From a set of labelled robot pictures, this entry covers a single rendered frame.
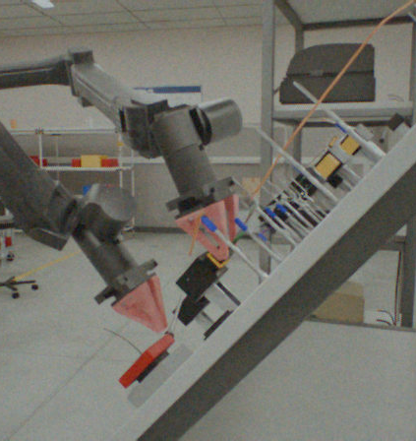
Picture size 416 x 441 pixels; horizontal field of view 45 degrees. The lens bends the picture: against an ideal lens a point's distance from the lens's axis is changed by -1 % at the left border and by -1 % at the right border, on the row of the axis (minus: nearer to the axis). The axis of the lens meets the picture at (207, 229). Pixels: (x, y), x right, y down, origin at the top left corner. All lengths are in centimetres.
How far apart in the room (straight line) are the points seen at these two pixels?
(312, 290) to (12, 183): 42
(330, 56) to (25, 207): 121
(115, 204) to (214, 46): 784
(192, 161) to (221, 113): 9
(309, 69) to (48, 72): 87
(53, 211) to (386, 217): 47
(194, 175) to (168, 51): 801
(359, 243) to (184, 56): 812
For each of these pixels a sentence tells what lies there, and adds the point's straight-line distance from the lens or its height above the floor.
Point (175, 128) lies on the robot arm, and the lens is 68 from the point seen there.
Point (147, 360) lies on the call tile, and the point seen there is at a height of 111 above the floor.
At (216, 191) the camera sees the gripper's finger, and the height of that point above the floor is 126.
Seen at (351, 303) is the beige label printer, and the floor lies 82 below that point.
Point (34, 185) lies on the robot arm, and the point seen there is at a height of 126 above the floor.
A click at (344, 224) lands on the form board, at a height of 125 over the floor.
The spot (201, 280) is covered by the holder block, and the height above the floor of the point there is 113.
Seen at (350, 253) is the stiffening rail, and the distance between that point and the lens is 52.
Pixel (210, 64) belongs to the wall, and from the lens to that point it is 847.
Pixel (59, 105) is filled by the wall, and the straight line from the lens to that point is 920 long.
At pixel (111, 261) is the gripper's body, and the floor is 115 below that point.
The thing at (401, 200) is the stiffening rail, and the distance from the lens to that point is 52.
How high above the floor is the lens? 130
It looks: 8 degrees down
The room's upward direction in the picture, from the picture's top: straight up
